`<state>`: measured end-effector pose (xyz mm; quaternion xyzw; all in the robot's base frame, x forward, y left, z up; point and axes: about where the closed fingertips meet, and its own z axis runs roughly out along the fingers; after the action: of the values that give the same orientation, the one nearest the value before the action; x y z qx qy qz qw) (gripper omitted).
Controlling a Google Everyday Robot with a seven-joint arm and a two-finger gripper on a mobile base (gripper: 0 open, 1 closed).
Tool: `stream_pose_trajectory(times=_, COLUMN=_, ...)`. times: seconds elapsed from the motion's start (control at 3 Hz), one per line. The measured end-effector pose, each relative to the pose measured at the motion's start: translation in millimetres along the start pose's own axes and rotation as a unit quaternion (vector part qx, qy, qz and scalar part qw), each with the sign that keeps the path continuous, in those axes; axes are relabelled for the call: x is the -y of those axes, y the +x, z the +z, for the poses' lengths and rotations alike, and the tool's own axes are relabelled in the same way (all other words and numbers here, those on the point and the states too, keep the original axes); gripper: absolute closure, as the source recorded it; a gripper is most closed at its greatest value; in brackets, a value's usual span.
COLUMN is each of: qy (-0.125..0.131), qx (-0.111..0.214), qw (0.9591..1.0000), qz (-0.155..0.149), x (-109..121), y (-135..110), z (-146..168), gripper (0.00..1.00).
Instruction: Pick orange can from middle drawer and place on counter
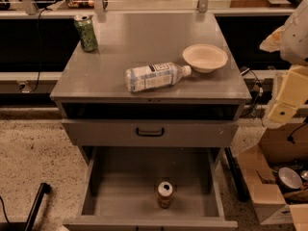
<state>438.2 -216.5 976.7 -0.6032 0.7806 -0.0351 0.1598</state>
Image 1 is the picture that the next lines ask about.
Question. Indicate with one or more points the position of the black metal leg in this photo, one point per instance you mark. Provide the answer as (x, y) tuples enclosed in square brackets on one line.
[(43, 189)]

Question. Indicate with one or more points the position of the white paper bowl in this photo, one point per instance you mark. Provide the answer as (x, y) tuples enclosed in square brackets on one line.
[(205, 58)]

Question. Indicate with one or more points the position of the clear plastic water bottle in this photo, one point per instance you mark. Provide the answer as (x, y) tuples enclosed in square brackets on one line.
[(155, 76)]

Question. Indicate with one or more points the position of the grey metal drawer cabinet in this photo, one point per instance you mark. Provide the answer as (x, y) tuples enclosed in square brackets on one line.
[(92, 85)]

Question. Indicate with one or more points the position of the orange soda can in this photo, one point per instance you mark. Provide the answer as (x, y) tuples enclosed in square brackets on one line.
[(164, 194)]

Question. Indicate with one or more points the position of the green soda can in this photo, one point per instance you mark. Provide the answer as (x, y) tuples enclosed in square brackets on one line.
[(83, 24)]

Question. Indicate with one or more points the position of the white bowl in box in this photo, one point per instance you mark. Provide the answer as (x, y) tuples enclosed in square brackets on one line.
[(289, 178)]

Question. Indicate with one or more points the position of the black pole by cabinet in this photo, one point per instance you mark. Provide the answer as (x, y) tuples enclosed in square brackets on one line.
[(237, 175)]

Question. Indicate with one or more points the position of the open grey middle drawer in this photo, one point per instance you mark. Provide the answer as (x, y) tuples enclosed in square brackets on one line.
[(121, 191)]

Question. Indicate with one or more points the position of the black drawer handle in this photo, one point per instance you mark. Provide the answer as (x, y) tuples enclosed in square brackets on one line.
[(150, 133)]

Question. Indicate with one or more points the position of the brown cardboard box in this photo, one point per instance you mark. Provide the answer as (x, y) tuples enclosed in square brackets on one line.
[(267, 199)]

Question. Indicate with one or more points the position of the closed grey top drawer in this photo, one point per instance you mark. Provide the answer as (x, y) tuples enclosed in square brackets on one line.
[(178, 133)]

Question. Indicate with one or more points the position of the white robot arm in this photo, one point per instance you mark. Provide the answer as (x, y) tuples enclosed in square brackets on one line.
[(290, 90)]

